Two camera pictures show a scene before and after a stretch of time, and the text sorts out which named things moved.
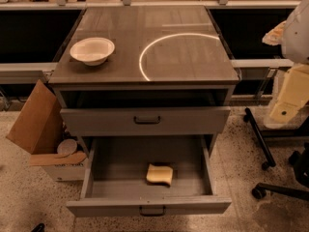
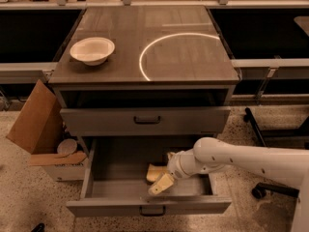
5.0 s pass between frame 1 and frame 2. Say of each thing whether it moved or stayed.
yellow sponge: stayed
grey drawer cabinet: stayed
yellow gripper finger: moved
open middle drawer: stayed
